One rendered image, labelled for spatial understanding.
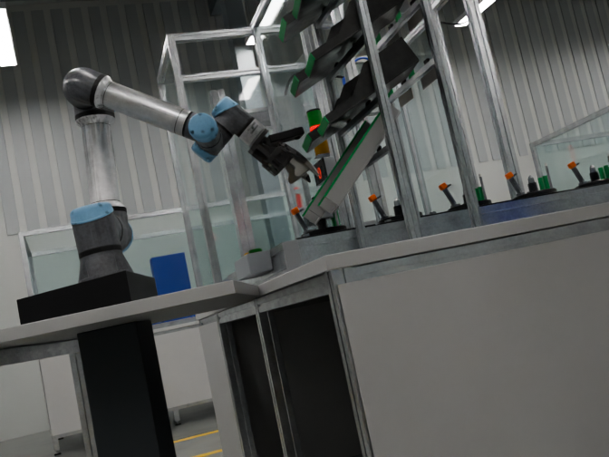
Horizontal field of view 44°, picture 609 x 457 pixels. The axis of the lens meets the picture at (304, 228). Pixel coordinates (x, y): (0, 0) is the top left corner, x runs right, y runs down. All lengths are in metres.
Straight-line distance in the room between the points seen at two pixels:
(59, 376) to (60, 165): 4.03
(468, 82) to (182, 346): 7.09
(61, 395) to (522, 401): 5.81
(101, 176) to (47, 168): 8.14
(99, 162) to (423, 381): 1.21
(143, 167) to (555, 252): 9.05
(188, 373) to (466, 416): 5.72
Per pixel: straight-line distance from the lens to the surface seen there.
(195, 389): 7.16
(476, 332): 1.56
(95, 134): 2.29
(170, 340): 7.12
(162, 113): 2.13
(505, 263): 1.60
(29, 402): 10.13
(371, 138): 1.81
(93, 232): 2.08
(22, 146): 10.48
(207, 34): 3.25
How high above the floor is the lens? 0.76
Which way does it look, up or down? 6 degrees up
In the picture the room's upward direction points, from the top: 12 degrees counter-clockwise
